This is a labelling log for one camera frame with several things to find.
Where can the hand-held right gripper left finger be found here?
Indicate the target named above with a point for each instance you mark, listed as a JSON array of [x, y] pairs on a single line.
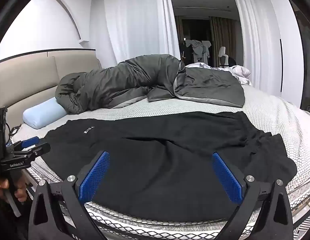
[[93, 177]]

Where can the light blue pillow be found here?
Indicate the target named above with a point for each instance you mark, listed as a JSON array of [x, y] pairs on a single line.
[[42, 115]]

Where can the beige padded headboard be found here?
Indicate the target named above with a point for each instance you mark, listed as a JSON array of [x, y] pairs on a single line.
[[27, 80]]

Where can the pile of grey clothes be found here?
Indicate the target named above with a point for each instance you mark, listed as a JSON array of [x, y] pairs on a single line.
[[198, 50]]

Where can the white crumpled sheet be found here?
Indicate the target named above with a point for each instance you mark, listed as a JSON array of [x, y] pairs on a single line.
[[238, 72]]

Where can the brown curtain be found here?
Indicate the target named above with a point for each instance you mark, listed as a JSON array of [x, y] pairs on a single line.
[[221, 37]]

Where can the person's left hand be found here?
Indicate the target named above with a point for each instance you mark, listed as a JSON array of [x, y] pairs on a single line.
[[20, 193]]

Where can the white curtain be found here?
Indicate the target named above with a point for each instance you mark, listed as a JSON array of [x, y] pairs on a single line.
[[249, 35], [135, 22]]

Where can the white chair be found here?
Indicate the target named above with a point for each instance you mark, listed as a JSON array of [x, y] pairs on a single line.
[[222, 55]]

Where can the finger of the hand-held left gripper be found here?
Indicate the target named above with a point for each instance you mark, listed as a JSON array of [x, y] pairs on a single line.
[[30, 142], [37, 150]]

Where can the white patterned mattress sheet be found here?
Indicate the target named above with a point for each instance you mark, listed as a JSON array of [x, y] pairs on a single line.
[[269, 110]]

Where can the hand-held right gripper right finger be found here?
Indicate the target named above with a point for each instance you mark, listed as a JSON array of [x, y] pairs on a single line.
[[228, 177]]

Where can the black pants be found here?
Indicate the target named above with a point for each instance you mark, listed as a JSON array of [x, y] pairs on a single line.
[[157, 160]]

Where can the grey duvet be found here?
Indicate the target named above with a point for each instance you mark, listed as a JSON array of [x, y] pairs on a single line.
[[135, 80]]

